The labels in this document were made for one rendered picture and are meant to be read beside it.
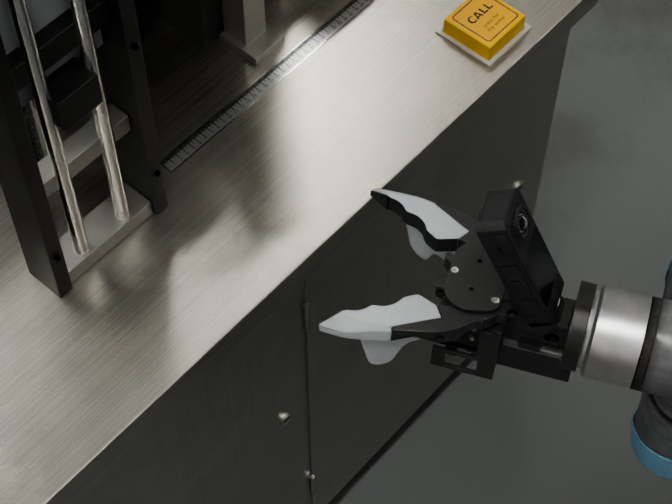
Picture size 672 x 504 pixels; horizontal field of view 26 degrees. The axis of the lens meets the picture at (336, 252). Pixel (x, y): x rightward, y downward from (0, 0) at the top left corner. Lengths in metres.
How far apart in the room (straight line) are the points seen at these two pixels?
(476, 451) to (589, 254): 0.45
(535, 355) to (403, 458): 1.28
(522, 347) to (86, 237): 0.55
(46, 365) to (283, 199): 0.32
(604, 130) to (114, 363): 1.54
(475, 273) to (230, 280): 0.46
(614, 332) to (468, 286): 0.12
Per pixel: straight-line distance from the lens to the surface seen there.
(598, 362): 1.13
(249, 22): 1.71
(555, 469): 2.46
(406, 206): 1.19
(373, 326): 1.11
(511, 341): 1.17
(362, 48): 1.74
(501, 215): 1.07
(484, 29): 1.73
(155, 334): 1.52
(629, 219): 2.74
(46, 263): 1.51
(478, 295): 1.13
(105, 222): 1.58
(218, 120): 1.67
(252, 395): 1.75
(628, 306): 1.14
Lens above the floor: 2.20
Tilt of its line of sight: 57 degrees down
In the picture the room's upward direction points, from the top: straight up
